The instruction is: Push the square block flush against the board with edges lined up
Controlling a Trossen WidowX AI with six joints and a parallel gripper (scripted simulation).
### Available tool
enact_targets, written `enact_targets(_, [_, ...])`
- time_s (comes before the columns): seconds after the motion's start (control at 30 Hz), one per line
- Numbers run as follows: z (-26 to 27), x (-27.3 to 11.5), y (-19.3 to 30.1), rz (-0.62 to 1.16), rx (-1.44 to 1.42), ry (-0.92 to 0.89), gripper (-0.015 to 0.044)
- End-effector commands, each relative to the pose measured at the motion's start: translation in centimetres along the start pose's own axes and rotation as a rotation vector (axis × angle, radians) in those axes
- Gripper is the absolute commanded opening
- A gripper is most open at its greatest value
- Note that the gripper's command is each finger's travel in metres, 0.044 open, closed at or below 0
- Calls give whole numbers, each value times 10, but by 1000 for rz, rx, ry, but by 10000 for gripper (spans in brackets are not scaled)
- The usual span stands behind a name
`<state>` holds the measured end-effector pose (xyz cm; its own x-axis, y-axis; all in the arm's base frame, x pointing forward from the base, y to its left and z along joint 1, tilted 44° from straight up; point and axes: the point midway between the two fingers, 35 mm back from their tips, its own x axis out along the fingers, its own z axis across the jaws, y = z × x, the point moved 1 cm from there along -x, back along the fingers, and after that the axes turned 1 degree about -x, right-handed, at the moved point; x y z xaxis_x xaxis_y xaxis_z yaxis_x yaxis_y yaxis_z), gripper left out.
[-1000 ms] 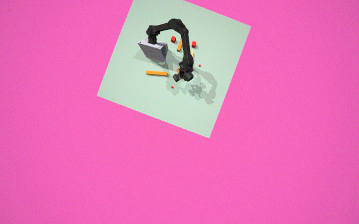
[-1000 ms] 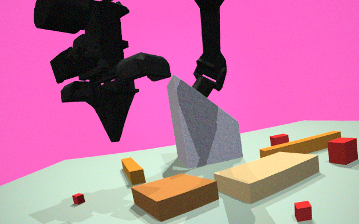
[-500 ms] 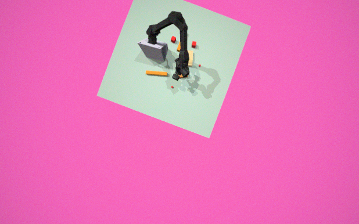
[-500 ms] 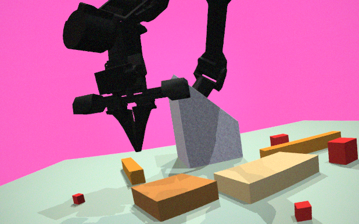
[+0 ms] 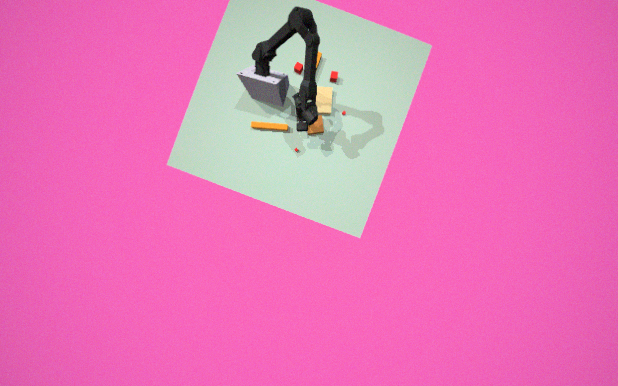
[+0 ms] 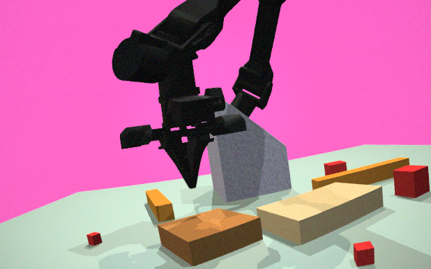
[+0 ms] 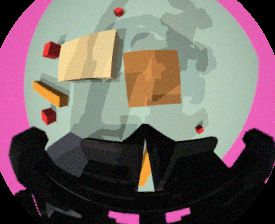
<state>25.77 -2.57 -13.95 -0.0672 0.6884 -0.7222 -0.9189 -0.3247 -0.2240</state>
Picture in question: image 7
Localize tan flat rectangular block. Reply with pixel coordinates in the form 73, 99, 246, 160
57, 30, 121, 83

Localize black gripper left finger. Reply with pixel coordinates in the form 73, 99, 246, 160
80, 123, 145, 192

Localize brown square block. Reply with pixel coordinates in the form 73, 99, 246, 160
122, 49, 181, 108

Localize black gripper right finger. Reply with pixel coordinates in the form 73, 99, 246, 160
145, 123, 218, 192

